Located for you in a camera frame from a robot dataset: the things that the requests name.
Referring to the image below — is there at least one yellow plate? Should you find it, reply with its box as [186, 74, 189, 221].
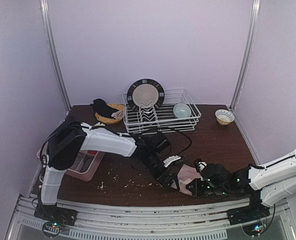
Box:
[94, 103, 124, 125]

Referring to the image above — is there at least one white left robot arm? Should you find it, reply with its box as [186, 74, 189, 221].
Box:
[39, 121, 179, 206]

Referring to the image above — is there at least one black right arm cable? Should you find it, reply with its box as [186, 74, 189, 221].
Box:
[249, 153, 296, 171]

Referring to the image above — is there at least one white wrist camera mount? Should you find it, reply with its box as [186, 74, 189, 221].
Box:
[163, 155, 182, 168]
[194, 160, 207, 173]

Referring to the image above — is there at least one striped rolled underwear in box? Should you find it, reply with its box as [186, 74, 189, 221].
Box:
[80, 156, 94, 173]

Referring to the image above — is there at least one pink plastic organizer box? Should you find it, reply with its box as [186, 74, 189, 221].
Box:
[37, 149, 105, 185]

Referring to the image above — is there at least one aluminium front rail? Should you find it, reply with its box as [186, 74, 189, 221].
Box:
[5, 194, 296, 240]

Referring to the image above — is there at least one white beige striped sock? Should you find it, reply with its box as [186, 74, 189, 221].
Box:
[111, 110, 124, 120]

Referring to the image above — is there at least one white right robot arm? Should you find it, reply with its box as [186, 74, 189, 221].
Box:
[186, 149, 296, 208]

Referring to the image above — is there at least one light blue bowl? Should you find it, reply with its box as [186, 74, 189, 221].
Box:
[173, 103, 192, 119]

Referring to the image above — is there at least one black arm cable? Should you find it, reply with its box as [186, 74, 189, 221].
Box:
[39, 124, 193, 171]
[249, 153, 296, 171]

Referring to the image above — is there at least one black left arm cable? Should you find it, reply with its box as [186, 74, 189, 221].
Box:
[39, 124, 193, 171]

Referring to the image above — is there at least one black sock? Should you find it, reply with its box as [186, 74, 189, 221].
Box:
[90, 98, 118, 119]

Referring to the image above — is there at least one black rimmed beige plate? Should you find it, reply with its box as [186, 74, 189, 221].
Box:
[126, 78, 165, 112]

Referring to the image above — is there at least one red rolled cloth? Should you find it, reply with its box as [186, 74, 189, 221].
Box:
[86, 150, 97, 155]

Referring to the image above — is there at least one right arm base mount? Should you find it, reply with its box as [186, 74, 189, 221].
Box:
[227, 205, 270, 238]

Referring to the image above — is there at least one left aluminium frame post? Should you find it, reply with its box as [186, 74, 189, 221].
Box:
[39, 0, 72, 111]

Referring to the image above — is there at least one aluminium frame post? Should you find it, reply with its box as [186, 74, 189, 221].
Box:
[229, 0, 261, 112]
[39, 0, 72, 111]

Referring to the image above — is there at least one right aluminium frame post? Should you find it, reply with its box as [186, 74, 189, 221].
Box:
[229, 0, 261, 112]

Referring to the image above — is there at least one patterned ceramic bowl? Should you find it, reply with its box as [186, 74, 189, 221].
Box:
[215, 109, 235, 126]

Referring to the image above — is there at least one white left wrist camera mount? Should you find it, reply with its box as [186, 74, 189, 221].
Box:
[163, 155, 182, 168]

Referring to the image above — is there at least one white wire dish rack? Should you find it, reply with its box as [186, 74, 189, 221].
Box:
[122, 89, 202, 135]

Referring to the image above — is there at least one pink white underwear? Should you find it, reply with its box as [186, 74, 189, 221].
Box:
[177, 164, 202, 196]

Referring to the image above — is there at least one grey white striped underwear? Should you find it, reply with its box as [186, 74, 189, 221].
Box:
[70, 152, 85, 171]

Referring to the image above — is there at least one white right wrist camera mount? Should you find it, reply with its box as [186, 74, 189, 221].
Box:
[194, 160, 207, 173]

